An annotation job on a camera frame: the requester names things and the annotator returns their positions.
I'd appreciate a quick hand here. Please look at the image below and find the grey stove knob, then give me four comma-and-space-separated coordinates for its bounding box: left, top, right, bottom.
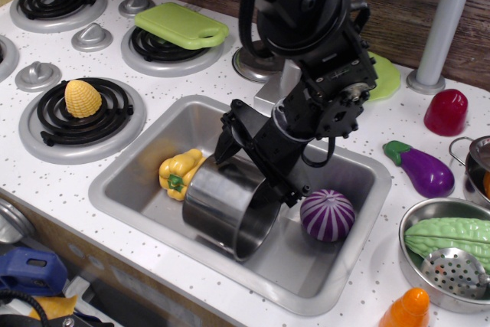
118, 0, 155, 18
15, 61, 61, 93
71, 23, 113, 52

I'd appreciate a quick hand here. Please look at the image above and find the green toy cutting board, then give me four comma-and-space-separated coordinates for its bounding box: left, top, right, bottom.
135, 2, 229, 50

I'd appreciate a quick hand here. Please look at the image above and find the yellow toy corn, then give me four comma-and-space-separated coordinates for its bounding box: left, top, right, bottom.
64, 80, 102, 119

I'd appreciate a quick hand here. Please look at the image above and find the steel pot right edge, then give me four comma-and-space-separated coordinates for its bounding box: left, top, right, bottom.
449, 136, 489, 209

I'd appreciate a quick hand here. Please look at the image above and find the front stove burner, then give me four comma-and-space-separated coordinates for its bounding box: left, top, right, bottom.
19, 77, 146, 165

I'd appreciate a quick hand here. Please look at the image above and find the orange toy carrot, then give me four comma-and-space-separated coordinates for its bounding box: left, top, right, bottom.
378, 288, 430, 327

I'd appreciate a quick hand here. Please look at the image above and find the back right stove burner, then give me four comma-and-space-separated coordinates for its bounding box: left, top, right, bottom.
121, 27, 224, 77

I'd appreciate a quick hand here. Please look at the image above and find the back left stove burner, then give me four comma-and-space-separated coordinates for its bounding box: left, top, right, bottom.
10, 0, 108, 34

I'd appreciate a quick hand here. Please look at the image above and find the stainless steel sink basin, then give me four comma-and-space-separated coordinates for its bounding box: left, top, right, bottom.
89, 96, 391, 316

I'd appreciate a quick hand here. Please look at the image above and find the blue clamp tool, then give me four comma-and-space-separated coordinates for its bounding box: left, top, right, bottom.
1, 247, 68, 296

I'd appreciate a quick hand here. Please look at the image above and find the steel slotted skimmer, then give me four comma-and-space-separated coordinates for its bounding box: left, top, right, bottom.
420, 247, 489, 299

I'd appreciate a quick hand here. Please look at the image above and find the grey round oven knob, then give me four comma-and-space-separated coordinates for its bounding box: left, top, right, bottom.
1, 198, 35, 244

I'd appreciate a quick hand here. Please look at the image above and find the stainless steel pot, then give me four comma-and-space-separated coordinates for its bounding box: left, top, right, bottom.
182, 156, 280, 262

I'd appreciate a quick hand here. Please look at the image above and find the silver pot lid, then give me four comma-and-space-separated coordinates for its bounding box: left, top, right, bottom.
232, 47, 285, 83

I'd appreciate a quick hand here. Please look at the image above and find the grey stove knob back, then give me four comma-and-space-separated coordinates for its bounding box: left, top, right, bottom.
118, 0, 155, 18

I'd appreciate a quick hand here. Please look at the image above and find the steel bowl front right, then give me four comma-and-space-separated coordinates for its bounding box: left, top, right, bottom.
398, 198, 489, 314

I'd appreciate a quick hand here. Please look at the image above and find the green toy plate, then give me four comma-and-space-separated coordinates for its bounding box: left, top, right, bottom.
368, 51, 400, 101

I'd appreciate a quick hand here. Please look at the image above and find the grey stove knob middle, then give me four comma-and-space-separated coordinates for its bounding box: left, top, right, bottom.
71, 23, 113, 52

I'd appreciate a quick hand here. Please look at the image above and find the red toy pepper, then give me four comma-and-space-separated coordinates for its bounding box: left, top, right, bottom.
423, 89, 469, 136

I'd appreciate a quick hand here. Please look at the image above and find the yellow cloth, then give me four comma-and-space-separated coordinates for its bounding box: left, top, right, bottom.
34, 296, 78, 320

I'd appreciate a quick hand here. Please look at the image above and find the stove burner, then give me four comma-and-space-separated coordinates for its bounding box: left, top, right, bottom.
121, 27, 224, 77
10, 0, 108, 34
19, 77, 146, 165
0, 35, 19, 82

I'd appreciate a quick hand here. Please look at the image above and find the purple toy eggplant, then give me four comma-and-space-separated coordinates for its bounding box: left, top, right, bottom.
383, 140, 455, 198

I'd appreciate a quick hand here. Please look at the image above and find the grey vertical pole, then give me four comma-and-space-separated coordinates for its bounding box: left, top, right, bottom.
406, 0, 467, 95

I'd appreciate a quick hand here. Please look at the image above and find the yellow toy bell pepper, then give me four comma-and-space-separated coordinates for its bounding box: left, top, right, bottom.
158, 149, 206, 201

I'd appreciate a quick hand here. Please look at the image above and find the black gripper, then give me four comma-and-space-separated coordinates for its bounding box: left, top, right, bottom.
214, 99, 311, 210

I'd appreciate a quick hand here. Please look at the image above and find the black cable bottom left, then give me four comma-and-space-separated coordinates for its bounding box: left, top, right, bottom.
0, 286, 47, 327

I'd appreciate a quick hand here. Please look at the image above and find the purple striped toy onion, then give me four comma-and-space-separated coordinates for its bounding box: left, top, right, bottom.
299, 189, 355, 243

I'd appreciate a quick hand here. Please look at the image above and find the far left stove burner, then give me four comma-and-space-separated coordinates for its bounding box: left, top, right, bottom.
0, 35, 19, 82

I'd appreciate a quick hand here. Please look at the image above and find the green toy bitter gourd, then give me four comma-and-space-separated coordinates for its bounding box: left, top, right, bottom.
403, 217, 489, 273

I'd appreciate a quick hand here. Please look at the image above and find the grey toy faucet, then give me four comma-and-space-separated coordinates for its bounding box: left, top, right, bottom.
253, 60, 302, 117

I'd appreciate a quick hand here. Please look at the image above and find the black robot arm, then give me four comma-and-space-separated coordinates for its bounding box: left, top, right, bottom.
214, 0, 377, 207

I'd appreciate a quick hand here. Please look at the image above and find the grey stove knob front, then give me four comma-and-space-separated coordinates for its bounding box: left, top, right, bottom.
15, 61, 61, 93

